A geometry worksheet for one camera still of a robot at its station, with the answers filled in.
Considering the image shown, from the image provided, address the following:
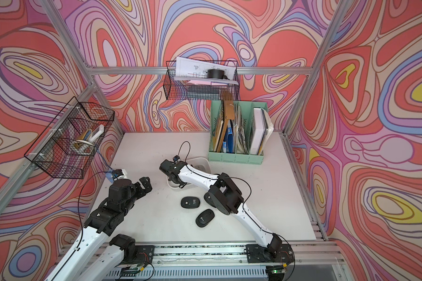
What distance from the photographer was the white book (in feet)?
2.89

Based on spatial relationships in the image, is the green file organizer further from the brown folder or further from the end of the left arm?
the end of the left arm

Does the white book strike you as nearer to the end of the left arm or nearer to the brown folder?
the brown folder

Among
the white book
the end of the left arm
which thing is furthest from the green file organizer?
the end of the left arm

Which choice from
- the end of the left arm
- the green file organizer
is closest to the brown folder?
the green file organizer
